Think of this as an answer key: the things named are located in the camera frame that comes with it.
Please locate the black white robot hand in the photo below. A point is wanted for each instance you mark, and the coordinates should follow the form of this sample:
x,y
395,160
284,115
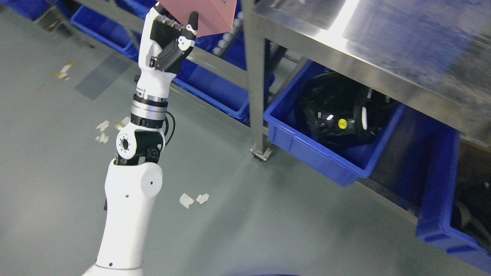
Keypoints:
x,y
159,59

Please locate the pink storage box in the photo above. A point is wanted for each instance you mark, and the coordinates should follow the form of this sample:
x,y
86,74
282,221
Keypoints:
x,y
215,16

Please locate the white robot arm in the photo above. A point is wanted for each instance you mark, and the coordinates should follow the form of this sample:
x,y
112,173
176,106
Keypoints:
x,y
132,184

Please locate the blue bin lower left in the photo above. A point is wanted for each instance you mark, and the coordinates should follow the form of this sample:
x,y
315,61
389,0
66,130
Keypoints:
x,y
104,30

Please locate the blue bin far left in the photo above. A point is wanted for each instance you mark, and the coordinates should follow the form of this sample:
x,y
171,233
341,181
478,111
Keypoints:
x,y
210,87

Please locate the black helmet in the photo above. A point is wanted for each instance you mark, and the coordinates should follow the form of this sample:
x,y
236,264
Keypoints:
x,y
338,112

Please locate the blue bin with helmet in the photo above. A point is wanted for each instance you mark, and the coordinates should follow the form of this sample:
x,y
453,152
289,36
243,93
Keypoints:
x,y
343,167

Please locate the stainless steel table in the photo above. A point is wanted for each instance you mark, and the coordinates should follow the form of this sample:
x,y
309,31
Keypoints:
x,y
432,55

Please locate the blue bin with bag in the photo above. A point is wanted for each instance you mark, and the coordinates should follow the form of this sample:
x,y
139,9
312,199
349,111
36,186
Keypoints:
x,y
434,225

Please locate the black Puma bag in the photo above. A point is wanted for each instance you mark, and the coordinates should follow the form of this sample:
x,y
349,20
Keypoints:
x,y
471,211

